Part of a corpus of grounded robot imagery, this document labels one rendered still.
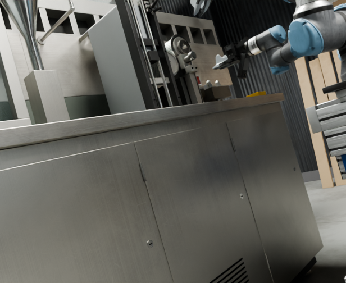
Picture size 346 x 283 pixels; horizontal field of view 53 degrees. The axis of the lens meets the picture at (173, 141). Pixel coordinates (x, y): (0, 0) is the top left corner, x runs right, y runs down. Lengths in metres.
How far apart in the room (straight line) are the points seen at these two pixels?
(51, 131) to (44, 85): 0.47
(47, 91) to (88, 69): 0.51
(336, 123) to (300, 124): 3.19
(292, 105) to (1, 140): 3.91
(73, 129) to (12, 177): 0.18
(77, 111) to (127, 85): 0.29
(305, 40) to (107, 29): 0.88
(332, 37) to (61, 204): 0.90
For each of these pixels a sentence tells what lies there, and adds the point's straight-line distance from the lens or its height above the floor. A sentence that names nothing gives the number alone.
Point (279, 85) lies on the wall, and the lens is 4.50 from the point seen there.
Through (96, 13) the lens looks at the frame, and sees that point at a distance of 2.00.
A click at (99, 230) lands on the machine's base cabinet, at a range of 0.93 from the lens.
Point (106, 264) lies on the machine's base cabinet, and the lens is 0.94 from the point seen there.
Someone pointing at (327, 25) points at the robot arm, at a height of 0.99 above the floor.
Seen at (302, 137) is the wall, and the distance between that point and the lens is 4.44.
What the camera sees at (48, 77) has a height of 1.14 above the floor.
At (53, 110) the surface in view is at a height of 1.02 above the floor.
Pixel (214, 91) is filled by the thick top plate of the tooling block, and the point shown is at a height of 1.01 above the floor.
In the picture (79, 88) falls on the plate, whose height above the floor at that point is 1.18.
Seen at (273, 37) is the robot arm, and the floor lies 1.10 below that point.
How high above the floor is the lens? 0.74
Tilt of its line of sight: 3 degrees up
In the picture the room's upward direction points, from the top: 16 degrees counter-clockwise
